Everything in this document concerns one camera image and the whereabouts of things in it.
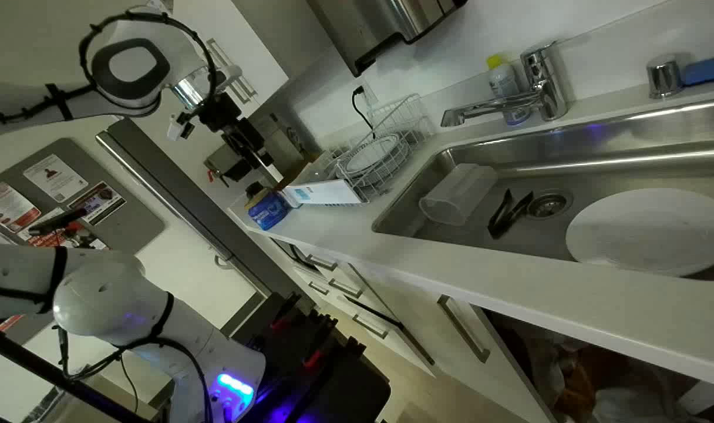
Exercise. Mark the chrome sink faucet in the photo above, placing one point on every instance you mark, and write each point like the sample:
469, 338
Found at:
540, 83

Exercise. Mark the white drawer fronts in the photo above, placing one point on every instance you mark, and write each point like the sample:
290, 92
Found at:
334, 293

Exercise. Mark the white wall cabinet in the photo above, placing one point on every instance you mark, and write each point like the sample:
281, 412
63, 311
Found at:
247, 37

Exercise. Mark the white cupboard door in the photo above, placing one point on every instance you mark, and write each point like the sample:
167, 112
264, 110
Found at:
429, 336

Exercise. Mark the blue sponge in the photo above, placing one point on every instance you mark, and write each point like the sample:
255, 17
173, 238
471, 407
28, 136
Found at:
708, 68

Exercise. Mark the black tongs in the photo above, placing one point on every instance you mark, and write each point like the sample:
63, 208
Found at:
502, 213

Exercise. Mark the black and red cart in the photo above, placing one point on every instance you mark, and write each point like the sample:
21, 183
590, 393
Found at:
318, 367

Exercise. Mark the grey notice board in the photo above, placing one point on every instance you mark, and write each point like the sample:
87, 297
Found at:
130, 218

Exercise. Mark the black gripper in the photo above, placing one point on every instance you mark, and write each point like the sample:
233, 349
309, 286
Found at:
217, 110

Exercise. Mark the stainless steel sink basin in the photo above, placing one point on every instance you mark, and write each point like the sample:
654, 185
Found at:
483, 166

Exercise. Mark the large white plate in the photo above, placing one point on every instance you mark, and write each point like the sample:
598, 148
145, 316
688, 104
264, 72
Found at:
647, 230

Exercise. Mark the white plate in rack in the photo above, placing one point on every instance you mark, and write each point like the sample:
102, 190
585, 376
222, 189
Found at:
377, 156

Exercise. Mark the clear plastic container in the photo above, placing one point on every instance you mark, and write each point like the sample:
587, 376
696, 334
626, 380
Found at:
456, 195

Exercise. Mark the black stand pole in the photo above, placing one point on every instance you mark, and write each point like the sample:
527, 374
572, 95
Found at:
53, 374

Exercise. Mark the yellow capped soap bottle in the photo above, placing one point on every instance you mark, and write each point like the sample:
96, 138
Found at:
502, 76

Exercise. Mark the steel paper towel dispenser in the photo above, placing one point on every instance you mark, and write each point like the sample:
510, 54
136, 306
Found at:
372, 23

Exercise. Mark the plastic bags in cupboard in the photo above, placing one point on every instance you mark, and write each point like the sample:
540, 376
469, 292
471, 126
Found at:
592, 384

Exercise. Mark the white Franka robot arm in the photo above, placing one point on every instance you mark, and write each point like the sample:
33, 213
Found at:
100, 297

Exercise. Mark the metal sink drain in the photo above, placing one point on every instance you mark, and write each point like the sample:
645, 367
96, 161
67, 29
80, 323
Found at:
547, 205

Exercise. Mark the white and blue box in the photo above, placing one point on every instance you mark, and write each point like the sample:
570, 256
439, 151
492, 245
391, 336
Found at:
323, 193

